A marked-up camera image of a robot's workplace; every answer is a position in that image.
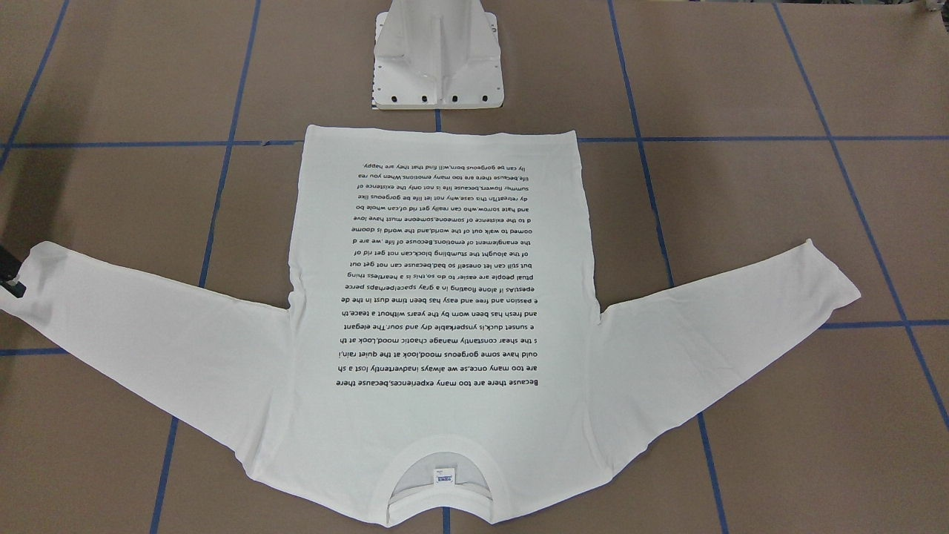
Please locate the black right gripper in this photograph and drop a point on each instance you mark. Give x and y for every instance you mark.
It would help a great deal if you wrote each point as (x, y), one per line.
(9, 268)

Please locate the white long-sleeve printed shirt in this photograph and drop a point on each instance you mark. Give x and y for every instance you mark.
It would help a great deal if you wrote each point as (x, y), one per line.
(443, 346)

